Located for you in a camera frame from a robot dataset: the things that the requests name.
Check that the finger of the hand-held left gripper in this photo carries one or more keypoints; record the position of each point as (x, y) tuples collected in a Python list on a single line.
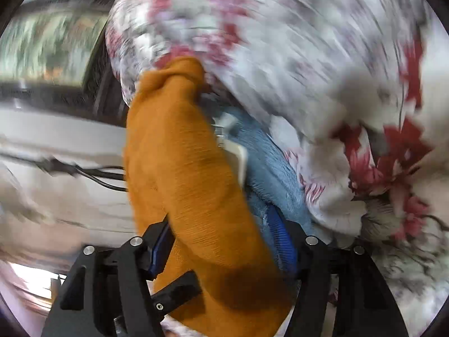
[(177, 289)]

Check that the light blue fleece cloth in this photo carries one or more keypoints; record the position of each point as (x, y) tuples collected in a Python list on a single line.
[(273, 175)]

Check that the orange knitted cat sweater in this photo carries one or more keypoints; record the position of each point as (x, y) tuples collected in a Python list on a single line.
[(182, 182)]

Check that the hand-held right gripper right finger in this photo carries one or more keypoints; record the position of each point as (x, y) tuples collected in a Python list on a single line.
[(280, 242)]

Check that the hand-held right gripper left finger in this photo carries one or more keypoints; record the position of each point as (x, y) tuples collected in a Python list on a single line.
[(159, 252)]

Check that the beige plastic object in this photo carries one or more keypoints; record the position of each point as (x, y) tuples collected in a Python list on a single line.
[(238, 158)]

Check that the floral blanket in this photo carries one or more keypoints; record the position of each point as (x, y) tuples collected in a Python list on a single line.
[(315, 59)]

